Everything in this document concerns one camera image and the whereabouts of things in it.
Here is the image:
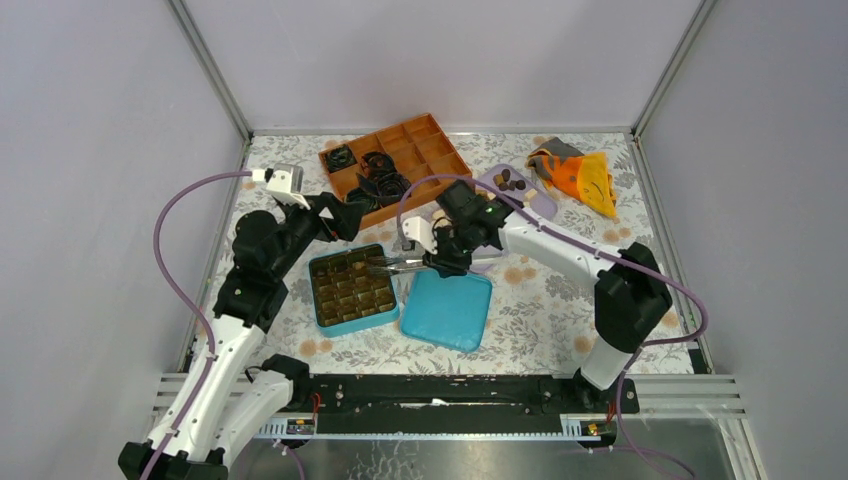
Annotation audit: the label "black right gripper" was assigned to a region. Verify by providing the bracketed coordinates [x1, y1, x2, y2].
[422, 221, 476, 279]

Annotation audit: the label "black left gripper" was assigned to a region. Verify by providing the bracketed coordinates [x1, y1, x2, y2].
[271, 192, 367, 281]

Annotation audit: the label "metal serving tongs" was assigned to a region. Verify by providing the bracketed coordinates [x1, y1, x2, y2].
[366, 256, 428, 276]

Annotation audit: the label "teal chocolate box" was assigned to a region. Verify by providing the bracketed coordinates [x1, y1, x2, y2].
[308, 243, 400, 338]

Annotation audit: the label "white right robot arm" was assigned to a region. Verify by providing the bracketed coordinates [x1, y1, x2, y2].
[397, 175, 673, 412]

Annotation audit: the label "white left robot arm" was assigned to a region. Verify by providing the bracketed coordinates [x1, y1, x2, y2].
[118, 192, 366, 479]

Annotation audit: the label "rolled dark green tie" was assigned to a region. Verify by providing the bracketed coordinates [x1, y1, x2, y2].
[344, 187, 382, 214]

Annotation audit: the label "pile of assorted chocolates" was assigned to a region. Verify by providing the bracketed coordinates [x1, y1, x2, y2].
[491, 168, 538, 203]

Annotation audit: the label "rolled dark patterned tie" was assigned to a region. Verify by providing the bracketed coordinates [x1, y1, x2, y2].
[357, 172, 411, 199]

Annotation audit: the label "wooden compartment tray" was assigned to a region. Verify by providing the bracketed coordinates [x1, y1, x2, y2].
[319, 113, 472, 229]

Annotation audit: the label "lavender plastic tray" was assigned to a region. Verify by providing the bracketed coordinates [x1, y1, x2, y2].
[471, 164, 558, 274]

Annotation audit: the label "rolled dark floral tie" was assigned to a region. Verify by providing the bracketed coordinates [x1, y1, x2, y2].
[322, 144, 357, 173]

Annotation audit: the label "teal box lid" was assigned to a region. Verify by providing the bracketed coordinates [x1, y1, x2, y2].
[400, 269, 493, 353]

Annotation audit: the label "orange grey cloth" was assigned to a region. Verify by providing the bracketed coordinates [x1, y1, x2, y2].
[526, 137, 617, 218]

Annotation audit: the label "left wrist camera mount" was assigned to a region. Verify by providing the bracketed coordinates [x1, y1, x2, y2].
[251, 163, 311, 210]

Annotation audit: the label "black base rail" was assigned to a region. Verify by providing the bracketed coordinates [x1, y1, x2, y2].
[281, 374, 640, 438]

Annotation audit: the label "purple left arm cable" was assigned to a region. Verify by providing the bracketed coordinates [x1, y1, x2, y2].
[135, 170, 266, 480]

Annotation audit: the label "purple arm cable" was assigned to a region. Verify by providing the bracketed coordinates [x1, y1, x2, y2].
[396, 174, 710, 478]
[135, 170, 266, 480]

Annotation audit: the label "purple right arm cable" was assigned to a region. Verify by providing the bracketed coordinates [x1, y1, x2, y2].
[396, 174, 710, 478]

